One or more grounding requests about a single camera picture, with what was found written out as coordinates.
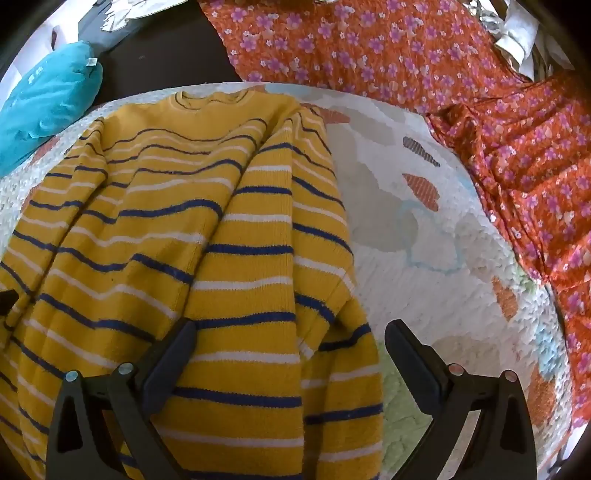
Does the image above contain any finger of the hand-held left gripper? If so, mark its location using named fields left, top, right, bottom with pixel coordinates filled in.
left=0, top=290, right=19, bottom=320

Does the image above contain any turquoise cloth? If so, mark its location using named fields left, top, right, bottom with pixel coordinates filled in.
left=0, top=41, right=103, bottom=178

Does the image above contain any white quilted heart-print mat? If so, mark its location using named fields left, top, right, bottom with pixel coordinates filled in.
left=0, top=82, right=578, bottom=480

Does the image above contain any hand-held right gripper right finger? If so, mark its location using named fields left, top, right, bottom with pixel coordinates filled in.
left=384, top=319, right=539, bottom=480

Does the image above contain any yellow striped sweater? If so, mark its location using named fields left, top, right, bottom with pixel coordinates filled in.
left=0, top=90, right=385, bottom=480

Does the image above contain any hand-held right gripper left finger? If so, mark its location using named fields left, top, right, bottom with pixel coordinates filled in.
left=45, top=319, right=199, bottom=480

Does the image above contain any orange floral cloth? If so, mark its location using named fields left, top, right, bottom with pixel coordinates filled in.
left=198, top=0, right=591, bottom=444

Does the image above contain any white crumpled cloth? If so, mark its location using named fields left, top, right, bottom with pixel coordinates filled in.
left=475, top=0, right=573, bottom=79

